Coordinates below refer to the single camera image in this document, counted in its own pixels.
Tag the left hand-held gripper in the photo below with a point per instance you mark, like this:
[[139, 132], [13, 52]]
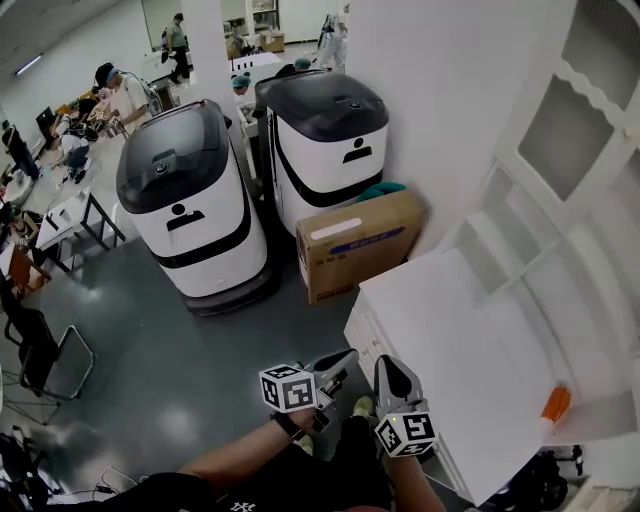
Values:
[[290, 392]]

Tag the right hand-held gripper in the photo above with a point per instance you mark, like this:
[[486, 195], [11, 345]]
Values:
[[407, 432]]

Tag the white cabinet drawer front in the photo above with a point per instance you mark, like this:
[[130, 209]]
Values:
[[356, 335]]

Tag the person's left forearm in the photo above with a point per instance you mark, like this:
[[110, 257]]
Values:
[[235, 455]]

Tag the person's right forearm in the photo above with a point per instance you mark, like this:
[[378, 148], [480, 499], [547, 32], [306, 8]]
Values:
[[415, 485]]

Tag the white drawer with gold knob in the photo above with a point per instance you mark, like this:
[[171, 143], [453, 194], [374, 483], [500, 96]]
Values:
[[374, 325]]

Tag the white desk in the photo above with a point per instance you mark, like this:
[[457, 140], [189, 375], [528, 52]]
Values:
[[450, 360]]

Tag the person's left hand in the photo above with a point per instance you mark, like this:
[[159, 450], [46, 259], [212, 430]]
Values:
[[302, 417]]

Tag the person's right yellow-green shoe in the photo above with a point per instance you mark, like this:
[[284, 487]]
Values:
[[363, 406]]

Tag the person's yellow-green shoe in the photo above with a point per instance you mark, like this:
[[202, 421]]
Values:
[[306, 445], [363, 406]]

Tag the black wristband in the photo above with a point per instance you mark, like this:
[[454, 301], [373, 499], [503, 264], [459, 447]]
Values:
[[287, 427]]

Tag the person's left yellow-green shoe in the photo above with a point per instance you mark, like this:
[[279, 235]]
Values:
[[306, 445]]

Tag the brown cardboard box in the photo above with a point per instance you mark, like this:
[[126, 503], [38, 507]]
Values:
[[360, 250]]

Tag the person's black clothing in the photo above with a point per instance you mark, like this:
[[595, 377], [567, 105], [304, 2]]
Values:
[[310, 480]]

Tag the small orange object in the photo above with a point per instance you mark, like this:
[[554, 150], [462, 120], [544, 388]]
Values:
[[556, 404]]

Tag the black backpack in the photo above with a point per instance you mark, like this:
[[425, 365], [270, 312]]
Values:
[[542, 482]]

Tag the teal fabric item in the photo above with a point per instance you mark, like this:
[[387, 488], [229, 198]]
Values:
[[382, 191]]

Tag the white delivery robot black top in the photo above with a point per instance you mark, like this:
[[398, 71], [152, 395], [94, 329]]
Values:
[[200, 215], [325, 150]]

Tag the white shelf cabinet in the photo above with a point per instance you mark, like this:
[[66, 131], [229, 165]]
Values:
[[565, 175]]

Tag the white work table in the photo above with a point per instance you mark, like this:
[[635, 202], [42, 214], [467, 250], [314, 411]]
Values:
[[65, 220]]

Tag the brown wooden chair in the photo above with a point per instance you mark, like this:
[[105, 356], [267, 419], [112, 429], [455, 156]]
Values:
[[27, 270]]

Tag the black tripod stand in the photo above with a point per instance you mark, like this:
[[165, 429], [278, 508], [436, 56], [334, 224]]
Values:
[[20, 470]]

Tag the black chair chrome frame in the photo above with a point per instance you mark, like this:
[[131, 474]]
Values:
[[40, 350]]

